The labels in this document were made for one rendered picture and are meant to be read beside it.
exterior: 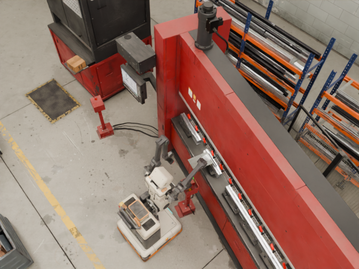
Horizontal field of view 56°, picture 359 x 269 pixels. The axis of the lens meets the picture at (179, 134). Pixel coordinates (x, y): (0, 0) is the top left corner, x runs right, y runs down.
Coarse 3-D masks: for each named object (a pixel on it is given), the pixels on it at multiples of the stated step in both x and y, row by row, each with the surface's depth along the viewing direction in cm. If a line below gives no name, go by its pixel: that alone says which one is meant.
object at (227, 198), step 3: (225, 192) 409; (228, 195) 406; (225, 198) 404; (228, 198) 404; (228, 201) 402; (231, 201) 402; (231, 204) 400; (234, 204) 400; (231, 207) 398; (234, 207) 398; (234, 210) 396; (237, 210) 396; (234, 213) 396; (237, 213) 396
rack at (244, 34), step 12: (240, 48) 526; (264, 48) 487; (240, 60) 543; (252, 60) 521; (312, 60) 436; (324, 60) 476; (240, 72) 558; (264, 72) 514; (300, 72) 460; (300, 84) 472; (312, 84) 516; (288, 108) 516; (288, 120) 575
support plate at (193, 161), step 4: (196, 156) 425; (200, 156) 425; (188, 160) 422; (192, 160) 422; (196, 160) 422; (208, 160) 422; (192, 164) 418; (196, 164) 419; (208, 164) 419; (192, 168) 416; (200, 168) 416
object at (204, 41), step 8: (200, 8) 316; (208, 8) 311; (200, 16) 317; (208, 16) 314; (200, 24) 325; (208, 24) 316; (216, 24) 317; (200, 32) 332; (208, 32) 321; (216, 32) 317; (200, 40) 340; (208, 40) 339; (224, 40) 326; (200, 48) 345; (208, 48) 345
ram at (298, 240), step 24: (192, 72) 370; (192, 96) 396; (216, 96) 335; (216, 120) 356; (216, 144) 381; (240, 144) 324; (240, 168) 344; (264, 168) 296; (264, 192) 313; (264, 216) 332; (288, 216) 288; (288, 240) 303; (312, 240) 267; (312, 264) 280; (336, 264) 248
